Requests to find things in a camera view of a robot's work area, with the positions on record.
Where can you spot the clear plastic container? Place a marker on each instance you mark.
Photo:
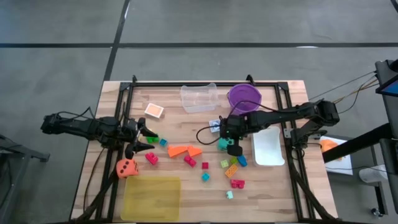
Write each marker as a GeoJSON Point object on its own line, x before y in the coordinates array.
{"type": "Point", "coordinates": [199, 98]}

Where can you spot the white paper sheet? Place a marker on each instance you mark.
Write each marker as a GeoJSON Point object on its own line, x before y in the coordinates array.
{"type": "Point", "coordinates": [345, 165]}

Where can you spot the large red-pink block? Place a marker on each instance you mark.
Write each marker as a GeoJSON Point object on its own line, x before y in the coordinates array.
{"type": "Point", "coordinates": [151, 158]}

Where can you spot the red-pink stepped block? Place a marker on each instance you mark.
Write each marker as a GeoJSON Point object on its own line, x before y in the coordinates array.
{"type": "Point", "coordinates": [190, 161]}

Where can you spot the yellow translucent plastic bin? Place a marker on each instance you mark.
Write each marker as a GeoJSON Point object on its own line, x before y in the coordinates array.
{"type": "Point", "coordinates": [150, 199]}

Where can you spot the small red block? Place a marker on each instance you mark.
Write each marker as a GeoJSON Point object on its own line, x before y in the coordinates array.
{"type": "Point", "coordinates": [205, 165]}

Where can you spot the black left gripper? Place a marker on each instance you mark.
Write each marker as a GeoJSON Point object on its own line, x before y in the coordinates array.
{"type": "Point", "coordinates": [127, 132]}

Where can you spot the blue block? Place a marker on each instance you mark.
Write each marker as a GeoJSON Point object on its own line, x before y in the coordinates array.
{"type": "Point", "coordinates": [242, 161]}

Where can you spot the red-pink arch block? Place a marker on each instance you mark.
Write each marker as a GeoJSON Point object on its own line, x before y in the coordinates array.
{"type": "Point", "coordinates": [237, 184]}

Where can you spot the black equipment stand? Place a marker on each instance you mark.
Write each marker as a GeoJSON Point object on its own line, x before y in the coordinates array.
{"type": "Point", "coordinates": [357, 144]}

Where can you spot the small cyan block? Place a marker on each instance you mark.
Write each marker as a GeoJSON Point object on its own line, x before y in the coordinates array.
{"type": "Point", "coordinates": [163, 142]}

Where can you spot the teal foam die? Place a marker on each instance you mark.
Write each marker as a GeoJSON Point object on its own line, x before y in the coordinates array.
{"type": "Point", "coordinates": [222, 144]}

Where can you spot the large orange sloped block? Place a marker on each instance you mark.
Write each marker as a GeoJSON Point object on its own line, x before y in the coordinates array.
{"type": "Point", "coordinates": [177, 151]}

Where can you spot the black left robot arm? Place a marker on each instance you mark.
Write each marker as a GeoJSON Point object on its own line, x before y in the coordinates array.
{"type": "Point", "coordinates": [81, 127]}

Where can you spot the orange foam die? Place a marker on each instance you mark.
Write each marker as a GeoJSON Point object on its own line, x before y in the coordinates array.
{"type": "Point", "coordinates": [127, 168]}

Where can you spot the orange object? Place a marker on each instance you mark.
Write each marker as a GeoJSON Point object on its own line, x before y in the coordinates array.
{"type": "Point", "coordinates": [329, 145]}

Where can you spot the teal block with number one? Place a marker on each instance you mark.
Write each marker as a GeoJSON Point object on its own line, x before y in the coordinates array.
{"type": "Point", "coordinates": [205, 177]}

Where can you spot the purple monster face bucket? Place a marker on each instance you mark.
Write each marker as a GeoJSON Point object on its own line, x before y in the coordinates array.
{"type": "Point", "coordinates": [245, 93]}

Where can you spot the small green block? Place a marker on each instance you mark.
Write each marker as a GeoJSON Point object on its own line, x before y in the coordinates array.
{"type": "Point", "coordinates": [234, 160]}

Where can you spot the black aluminium table frame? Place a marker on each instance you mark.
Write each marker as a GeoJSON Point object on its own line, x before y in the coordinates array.
{"type": "Point", "coordinates": [161, 84]}

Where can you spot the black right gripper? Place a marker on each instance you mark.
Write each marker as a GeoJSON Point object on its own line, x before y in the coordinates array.
{"type": "Point", "coordinates": [234, 124]}

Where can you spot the pale lime block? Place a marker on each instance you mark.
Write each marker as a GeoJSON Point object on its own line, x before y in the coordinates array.
{"type": "Point", "coordinates": [224, 163]}

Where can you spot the black caster wheel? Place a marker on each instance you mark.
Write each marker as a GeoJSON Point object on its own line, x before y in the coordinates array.
{"type": "Point", "coordinates": [377, 212]}

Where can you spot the grey metal stand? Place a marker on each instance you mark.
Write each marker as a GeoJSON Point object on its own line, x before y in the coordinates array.
{"type": "Point", "coordinates": [18, 152]}

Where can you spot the small orange sloped block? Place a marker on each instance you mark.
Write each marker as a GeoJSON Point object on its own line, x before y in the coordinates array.
{"type": "Point", "coordinates": [195, 151]}

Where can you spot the mint green block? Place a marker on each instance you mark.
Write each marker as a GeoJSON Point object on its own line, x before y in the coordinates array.
{"type": "Point", "coordinates": [229, 194]}

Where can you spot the blue tablet screen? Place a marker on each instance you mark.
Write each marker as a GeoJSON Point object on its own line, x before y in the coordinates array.
{"type": "Point", "coordinates": [390, 88]}

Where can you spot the white plastic object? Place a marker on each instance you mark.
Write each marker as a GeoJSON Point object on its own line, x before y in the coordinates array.
{"type": "Point", "coordinates": [371, 174]}

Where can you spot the white plastic bin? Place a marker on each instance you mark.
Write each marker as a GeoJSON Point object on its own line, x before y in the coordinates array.
{"type": "Point", "coordinates": [269, 149]}

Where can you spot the green translucent block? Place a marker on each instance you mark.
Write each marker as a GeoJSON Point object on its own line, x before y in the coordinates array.
{"type": "Point", "coordinates": [152, 139]}

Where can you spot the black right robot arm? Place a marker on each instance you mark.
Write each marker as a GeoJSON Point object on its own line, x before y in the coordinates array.
{"type": "Point", "coordinates": [280, 113]}

